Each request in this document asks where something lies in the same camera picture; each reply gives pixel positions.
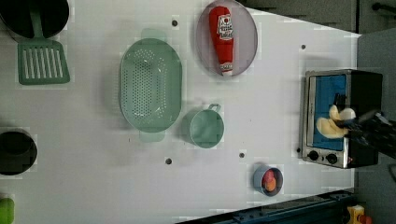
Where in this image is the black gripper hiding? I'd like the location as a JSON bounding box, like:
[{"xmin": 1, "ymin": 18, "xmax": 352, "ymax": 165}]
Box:
[{"xmin": 333, "ymin": 93, "xmax": 396, "ymax": 158}]

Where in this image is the peeled plush banana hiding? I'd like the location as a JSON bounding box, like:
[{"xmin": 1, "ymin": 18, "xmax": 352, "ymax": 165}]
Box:
[{"xmin": 316, "ymin": 105, "xmax": 357, "ymax": 139}]

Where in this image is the green mug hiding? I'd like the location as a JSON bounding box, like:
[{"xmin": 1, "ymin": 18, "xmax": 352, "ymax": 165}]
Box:
[{"xmin": 181, "ymin": 104, "xmax": 225, "ymax": 148}]

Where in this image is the black toaster oven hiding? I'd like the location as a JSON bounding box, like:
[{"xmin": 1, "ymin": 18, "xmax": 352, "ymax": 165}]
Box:
[{"xmin": 301, "ymin": 69, "xmax": 382, "ymax": 169}]

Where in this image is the yellow clamp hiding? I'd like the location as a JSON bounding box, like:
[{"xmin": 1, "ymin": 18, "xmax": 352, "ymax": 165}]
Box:
[{"xmin": 347, "ymin": 205, "xmax": 373, "ymax": 224}]

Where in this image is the red plush fruit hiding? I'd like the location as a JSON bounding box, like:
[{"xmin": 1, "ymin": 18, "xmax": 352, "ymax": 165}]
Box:
[{"xmin": 262, "ymin": 170, "xmax": 275, "ymax": 184}]

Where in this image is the orange plush fruit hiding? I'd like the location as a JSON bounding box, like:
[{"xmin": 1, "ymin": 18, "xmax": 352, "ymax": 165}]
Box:
[{"xmin": 264, "ymin": 178, "xmax": 276, "ymax": 191}]

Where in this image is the small blue-grey bowl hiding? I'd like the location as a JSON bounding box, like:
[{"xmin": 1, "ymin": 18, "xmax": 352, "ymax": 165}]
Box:
[{"xmin": 252, "ymin": 165, "xmax": 284, "ymax": 197}]

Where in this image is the grey oval plate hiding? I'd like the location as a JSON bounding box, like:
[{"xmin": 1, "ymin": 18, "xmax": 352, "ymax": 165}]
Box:
[{"xmin": 195, "ymin": 0, "xmax": 258, "ymax": 77}]

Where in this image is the red plush ketchup bottle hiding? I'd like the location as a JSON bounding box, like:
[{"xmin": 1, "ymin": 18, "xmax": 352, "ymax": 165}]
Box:
[{"xmin": 209, "ymin": 6, "xmax": 233, "ymax": 77}]

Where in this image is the green colander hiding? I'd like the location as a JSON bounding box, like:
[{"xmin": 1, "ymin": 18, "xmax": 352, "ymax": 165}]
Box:
[{"xmin": 119, "ymin": 28, "xmax": 182, "ymax": 143}]

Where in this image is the black cylinder container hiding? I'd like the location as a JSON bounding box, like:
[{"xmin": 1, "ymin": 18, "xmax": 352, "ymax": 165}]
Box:
[{"xmin": 0, "ymin": 0, "xmax": 69, "ymax": 38}]

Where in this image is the green slotted spatula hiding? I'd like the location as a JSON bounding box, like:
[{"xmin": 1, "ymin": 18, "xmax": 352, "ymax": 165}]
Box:
[{"xmin": 18, "ymin": 9, "xmax": 70, "ymax": 85}]

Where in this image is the black cup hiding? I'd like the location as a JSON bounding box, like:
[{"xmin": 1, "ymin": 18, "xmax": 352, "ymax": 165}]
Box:
[{"xmin": 0, "ymin": 132, "xmax": 37, "ymax": 175}]

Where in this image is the green bottle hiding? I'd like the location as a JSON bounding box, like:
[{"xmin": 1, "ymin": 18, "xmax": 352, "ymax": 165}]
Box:
[{"xmin": 0, "ymin": 198, "xmax": 15, "ymax": 224}]

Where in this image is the blue metal frame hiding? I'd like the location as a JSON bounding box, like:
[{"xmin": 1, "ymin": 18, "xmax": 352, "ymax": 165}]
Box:
[{"xmin": 178, "ymin": 190, "xmax": 357, "ymax": 224}]

